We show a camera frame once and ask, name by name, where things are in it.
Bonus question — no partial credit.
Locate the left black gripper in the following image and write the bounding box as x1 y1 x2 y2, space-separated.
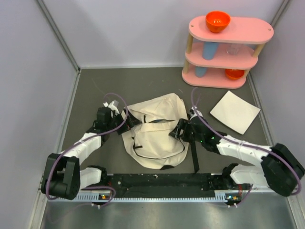
106 107 142 135

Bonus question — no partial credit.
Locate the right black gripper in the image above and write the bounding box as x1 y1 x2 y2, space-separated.
169 118 204 143

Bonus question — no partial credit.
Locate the cream canvas student backpack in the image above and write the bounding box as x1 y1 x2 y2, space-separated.
122 93 189 170

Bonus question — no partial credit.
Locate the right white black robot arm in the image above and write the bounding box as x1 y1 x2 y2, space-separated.
169 115 305 197

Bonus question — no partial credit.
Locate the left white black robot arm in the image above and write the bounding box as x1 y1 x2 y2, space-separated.
41 107 141 200

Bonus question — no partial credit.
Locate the blue cup on bottom shelf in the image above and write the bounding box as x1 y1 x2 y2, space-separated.
195 66 207 78

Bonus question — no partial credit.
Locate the blue cup on shelf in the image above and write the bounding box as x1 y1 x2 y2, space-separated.
195 66 207 78
202 42 219 60

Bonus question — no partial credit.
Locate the white square notebook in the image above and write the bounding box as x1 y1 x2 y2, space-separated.
210 91 261 135

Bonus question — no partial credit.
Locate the orange bowl on bottom shelf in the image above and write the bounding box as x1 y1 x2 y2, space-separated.
225 69 244 80

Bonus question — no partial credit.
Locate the orange bowl on shelf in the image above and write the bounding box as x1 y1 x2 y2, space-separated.
205 11 231 33
225 69 244 80

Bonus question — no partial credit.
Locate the pink three-tier shelf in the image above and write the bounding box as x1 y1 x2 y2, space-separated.
182 16 274 89

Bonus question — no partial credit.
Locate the blue cup on middle shelf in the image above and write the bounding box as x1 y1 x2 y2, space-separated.
202 42 219 60

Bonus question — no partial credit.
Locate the clear glass on middle shelf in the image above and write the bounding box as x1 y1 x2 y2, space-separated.
226 43 242 55

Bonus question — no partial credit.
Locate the orange bowl on top shelf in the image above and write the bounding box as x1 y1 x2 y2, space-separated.
205 11 231 33

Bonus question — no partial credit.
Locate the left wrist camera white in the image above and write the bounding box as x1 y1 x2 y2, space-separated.
103 100 119 115

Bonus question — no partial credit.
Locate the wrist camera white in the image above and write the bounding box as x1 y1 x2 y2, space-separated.
190 107 203 120
103 100 119 115

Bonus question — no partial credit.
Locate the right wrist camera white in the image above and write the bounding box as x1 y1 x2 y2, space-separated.
190 107 203 120

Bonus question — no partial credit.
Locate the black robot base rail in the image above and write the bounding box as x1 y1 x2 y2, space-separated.
101 173 228 198

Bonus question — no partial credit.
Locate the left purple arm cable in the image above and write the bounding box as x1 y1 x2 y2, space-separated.
46 92 129 208

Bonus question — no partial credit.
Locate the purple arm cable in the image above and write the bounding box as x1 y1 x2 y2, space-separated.
46 92 129 208
191 87 302 208

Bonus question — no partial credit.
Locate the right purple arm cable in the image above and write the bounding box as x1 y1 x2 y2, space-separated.
191 87 302 208

